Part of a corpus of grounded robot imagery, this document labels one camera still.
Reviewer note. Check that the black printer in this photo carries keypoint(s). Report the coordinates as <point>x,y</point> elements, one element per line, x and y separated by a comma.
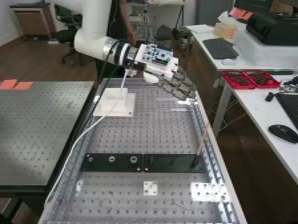
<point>274,28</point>

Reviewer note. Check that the wooden cabinet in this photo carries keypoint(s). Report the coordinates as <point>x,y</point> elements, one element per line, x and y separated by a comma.
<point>34,21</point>

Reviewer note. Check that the orange paper sheet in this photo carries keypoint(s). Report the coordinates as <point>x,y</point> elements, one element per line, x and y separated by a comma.
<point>14,84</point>

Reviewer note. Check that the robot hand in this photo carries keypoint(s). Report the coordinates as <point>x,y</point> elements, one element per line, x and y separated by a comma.
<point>157,61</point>

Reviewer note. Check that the clear box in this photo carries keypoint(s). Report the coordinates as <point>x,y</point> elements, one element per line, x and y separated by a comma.
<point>167,133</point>

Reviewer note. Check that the small white box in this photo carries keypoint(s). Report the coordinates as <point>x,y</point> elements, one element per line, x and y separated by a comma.
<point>115,101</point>

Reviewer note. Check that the small white square piece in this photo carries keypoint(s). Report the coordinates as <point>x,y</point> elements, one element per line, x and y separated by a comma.
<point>150,188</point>

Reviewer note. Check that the white mouse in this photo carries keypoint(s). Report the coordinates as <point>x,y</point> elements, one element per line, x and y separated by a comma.
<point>228,61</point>

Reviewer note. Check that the white desk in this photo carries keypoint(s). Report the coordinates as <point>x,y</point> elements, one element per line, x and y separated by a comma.
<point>260,116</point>
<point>259,60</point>

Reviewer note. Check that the black plate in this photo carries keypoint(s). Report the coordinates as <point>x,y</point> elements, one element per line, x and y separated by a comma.
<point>173,163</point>

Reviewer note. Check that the black office chair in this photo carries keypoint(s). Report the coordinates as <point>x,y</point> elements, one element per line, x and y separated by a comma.
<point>66,31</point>

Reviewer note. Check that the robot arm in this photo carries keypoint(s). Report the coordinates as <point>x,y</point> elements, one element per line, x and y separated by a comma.
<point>93,30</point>

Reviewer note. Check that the small black device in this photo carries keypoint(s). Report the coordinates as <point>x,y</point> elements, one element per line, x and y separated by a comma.
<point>268,96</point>

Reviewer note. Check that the black mouse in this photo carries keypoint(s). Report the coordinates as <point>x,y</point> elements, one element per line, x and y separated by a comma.
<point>283,133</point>

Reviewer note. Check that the thin stick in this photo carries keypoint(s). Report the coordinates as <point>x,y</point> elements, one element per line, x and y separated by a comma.
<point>202,141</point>

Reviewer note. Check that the cardboard box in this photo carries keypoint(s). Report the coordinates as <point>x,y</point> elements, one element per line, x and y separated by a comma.
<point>224,30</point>

